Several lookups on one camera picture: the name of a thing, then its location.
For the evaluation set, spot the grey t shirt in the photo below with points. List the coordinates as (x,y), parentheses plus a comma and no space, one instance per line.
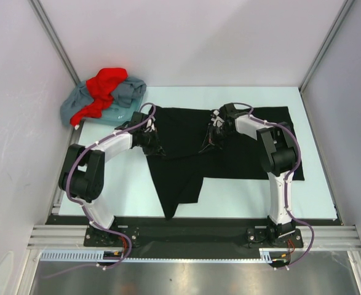
(131,90)

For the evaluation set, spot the right aluminium corner post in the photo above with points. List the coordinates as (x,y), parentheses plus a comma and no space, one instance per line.
(327,42)

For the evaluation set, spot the black t shirt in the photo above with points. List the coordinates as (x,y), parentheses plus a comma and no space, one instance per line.
(178,176)

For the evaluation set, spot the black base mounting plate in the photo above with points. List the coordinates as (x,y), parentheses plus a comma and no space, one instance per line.
(184,238)

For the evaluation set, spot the aluminium corner post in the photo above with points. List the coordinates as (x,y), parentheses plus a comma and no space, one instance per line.
(54,39)
(327,42)

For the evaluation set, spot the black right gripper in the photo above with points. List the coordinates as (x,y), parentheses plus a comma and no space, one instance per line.
(212,139)

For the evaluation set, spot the aluminium frame rail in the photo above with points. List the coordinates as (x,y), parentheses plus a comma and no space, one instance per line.
(326,238)

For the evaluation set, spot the left aluminium corner post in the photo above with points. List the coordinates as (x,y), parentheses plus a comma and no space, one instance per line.
(54,39)

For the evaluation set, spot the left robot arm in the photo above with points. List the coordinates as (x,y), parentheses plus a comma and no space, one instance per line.
(83,172)

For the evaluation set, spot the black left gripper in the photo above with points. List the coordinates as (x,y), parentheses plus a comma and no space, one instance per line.
(156,149)

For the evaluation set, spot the red t shirt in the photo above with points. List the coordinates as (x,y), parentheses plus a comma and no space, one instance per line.
(100,88)

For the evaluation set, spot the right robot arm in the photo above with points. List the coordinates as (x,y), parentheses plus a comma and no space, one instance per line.
(280,157)

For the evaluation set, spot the grey slotted cable duct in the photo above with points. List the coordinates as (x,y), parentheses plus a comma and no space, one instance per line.
(111,256)

